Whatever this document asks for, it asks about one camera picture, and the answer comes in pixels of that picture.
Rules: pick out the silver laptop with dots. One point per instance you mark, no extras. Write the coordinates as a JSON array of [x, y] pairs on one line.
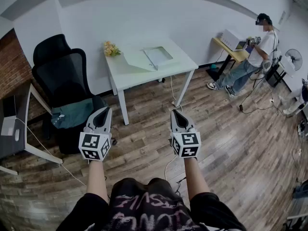
[[8, 127]]

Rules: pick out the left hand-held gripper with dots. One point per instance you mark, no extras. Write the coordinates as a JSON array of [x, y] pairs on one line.
[[90, 142]]

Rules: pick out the dark desk with white frame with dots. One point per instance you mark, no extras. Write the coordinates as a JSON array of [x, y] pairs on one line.
[[14, 145]]

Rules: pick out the pale green mat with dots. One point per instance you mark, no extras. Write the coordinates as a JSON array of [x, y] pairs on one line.
[[138, 60]]

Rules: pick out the yellow wooden desk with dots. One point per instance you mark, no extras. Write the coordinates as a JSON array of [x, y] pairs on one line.
[[237, 54]]

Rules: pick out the white table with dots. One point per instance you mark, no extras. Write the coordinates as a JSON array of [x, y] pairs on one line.
[[125, 73]]

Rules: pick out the person's left forearm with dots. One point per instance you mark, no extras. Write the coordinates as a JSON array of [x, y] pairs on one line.
[[96, 179]]

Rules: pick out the white box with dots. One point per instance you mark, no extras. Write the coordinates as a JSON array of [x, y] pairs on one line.
[[288, 66]]

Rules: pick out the black side table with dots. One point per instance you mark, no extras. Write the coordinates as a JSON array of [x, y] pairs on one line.
[[273, 78]]

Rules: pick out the teal garment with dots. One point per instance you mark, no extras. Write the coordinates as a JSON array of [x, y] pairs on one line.
[[74, 114]]

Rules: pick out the person's black printed t-shirt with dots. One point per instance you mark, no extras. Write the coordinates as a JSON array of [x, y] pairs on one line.
[[149, 208]]

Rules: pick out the white mouse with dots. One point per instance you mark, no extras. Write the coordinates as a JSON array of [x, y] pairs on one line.
[[16, 134]]

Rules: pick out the small teal object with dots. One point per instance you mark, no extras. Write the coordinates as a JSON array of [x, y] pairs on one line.
[[213, 68]]

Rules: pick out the white microwave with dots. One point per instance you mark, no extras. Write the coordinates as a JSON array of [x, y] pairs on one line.
[[231, 40]]

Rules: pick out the black office chair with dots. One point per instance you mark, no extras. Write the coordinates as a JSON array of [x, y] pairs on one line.
[[60, 73]]

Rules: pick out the person's right forearm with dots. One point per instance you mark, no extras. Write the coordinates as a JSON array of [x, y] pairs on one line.
[[196, 177]]

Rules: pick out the yellow artificial flower bouquet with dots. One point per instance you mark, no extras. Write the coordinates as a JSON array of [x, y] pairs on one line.
[[111, 49]]

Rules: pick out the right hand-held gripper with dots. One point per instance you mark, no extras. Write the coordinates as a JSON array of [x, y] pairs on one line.
[[190, 139]]

